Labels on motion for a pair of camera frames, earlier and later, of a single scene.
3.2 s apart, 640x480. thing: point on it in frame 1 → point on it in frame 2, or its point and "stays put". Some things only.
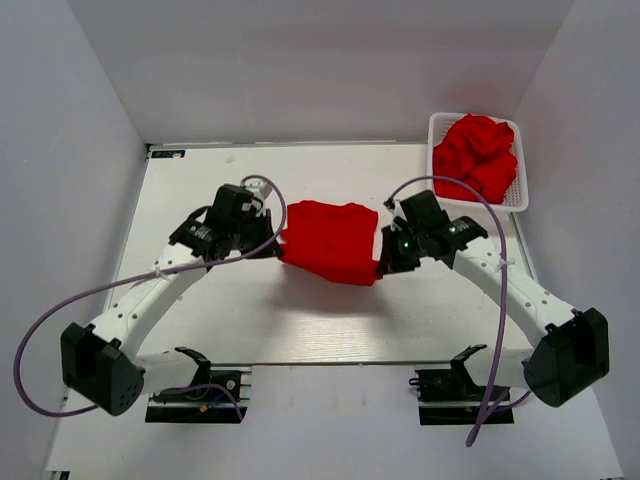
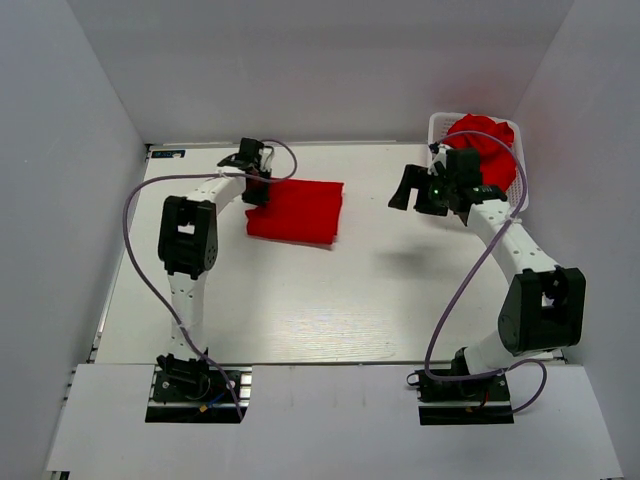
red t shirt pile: x=476 y=151 stays put
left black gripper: x=269 y=246 → x=257 y=199
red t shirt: x=336 y=241 → x=298 y=210
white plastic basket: x=516 y=201 stays put
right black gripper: x=391 y=262 → x=416 y=176
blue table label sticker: x=168 y=154 stays put
